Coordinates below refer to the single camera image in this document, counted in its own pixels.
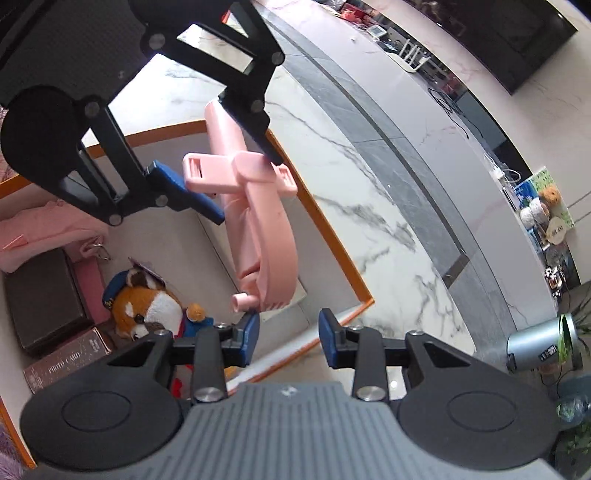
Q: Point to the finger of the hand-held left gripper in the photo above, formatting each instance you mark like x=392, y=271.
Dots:
x=168, y=177
x=258, y=124

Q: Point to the white charger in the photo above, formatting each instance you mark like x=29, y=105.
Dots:
x=498, y=173

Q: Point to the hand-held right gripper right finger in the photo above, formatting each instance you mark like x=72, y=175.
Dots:
x=328, y=341

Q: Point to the small bear doll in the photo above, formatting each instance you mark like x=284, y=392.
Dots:
x=196, y=314

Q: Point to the pink folding fan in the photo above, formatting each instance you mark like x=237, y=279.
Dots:
x=263, y=249

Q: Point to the silver metal bin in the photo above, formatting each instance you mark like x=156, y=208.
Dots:
x=535, y=346

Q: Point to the black television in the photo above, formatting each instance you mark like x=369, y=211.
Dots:
x=521, y=37

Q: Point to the white digital clock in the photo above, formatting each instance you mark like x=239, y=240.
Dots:
x=377, y=32

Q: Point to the red panda plush toy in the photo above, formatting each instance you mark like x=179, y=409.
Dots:
x=147, y=309

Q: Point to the white marble television console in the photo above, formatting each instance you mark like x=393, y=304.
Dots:
x=438, y=138

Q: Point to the white router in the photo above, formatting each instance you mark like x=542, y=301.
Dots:
x=413, y=60

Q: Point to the orange cardboard box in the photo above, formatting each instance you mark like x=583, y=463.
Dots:
x=207, y=267

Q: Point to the long-leaf green plant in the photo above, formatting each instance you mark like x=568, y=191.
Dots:
x=575, y=337

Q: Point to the cow figurine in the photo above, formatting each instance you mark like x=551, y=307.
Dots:
x=551, y=279

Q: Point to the pink fabric pouch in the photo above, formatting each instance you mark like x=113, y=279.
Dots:
x=41, y=230

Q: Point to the teddy bear in white pot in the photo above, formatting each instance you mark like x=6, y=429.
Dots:
x=538, y=207

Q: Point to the clear water jug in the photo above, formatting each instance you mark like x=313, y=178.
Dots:
x=575, y=408

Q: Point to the dark grey box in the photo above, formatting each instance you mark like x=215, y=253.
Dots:
x=41, y=300

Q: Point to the round wooden plaque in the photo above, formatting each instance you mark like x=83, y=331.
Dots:
x=556, y=230

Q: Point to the dark patterned card box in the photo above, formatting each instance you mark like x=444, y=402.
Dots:
x=69, y=360

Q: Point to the green and blue painting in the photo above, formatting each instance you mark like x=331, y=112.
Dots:
x=561, y=207

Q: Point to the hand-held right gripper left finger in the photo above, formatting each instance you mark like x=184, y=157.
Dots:
x=249, y=339

